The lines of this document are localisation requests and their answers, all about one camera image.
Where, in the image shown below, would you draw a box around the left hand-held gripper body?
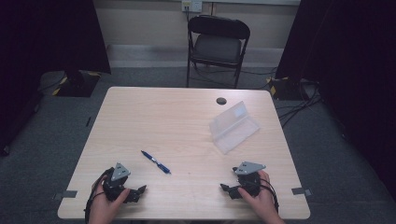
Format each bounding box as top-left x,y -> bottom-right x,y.
102,161 -> 132,203

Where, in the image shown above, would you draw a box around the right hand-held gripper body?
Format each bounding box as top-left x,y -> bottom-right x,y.
232,161 -> 267,198

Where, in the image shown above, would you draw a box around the person's right hand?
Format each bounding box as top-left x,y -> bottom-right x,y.
237,170 -> 281,220

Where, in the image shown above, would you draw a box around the person's left hand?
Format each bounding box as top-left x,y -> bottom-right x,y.
88,176 -> 132,224

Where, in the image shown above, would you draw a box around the blue pen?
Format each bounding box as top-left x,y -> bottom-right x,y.
140,149 -> 172,175

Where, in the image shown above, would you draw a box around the clear plastic pencil case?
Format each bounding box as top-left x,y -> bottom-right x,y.
208,100 -> 261,155

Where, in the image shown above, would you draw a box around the grey tape strip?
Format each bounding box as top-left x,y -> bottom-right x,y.
290,187 -> 313,197
51,189 -> 78,201

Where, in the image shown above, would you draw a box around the black stand base striped tape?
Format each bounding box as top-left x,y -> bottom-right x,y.
51,70 -> 103,98
266,76 -> 314,102

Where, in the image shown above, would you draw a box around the black folding chair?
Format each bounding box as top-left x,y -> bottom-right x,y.
186,14 -> 252,90

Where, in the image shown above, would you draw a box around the dark curtain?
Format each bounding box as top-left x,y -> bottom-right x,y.
0,0 -> 112,155
275,0 -> 396,202

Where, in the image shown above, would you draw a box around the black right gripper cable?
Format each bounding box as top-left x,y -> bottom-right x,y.
261,177 -> 280,214

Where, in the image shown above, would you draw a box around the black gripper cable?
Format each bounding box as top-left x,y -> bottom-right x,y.
261,177 -> 280,214
84,167 -> 116,224

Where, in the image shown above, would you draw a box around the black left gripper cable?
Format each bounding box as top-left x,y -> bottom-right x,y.
84,167 -> 116,224

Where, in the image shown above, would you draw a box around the black floor cables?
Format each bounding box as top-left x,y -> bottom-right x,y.
276,79 -> 325,129

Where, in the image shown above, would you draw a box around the white wall outlet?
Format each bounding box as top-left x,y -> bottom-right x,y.
181,0 -> 204,14

